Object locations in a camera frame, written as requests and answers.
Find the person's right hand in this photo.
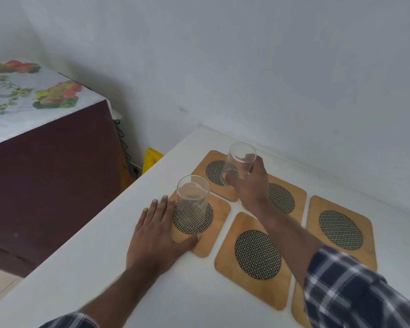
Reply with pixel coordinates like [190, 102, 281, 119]
[223, 153, 271, 216]

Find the person's left hand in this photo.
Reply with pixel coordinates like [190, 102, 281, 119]
[126, 195, 202, 274]

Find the clear drinking glass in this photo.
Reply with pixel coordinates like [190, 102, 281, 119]
[176, 175, 210, 233]
[222, 142, 257, 185]

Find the person's left forearm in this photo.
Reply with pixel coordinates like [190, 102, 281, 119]
[78, 261, 166, 328]

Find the person's right forearm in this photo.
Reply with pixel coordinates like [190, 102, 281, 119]
[250, 201, 325, 292]

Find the yellow plastic object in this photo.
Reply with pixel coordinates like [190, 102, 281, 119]
[142, 147, 165, 175]

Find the group of wooden mesh coasters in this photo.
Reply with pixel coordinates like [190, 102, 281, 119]
[167, 150, 378, 328]

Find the black refrigerator condenser coil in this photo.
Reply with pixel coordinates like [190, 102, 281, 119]
[113, 119, 133, 165]

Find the maroon refrigerator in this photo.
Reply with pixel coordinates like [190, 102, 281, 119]
[0, 98, 134, 279]

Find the plaid shirt sleeve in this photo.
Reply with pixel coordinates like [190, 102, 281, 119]
[38, 310, 100, 328]
[303, 245, 410, 328]

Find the floral plastic cover cloth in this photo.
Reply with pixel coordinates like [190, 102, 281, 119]
[0, 59, 122, 149]

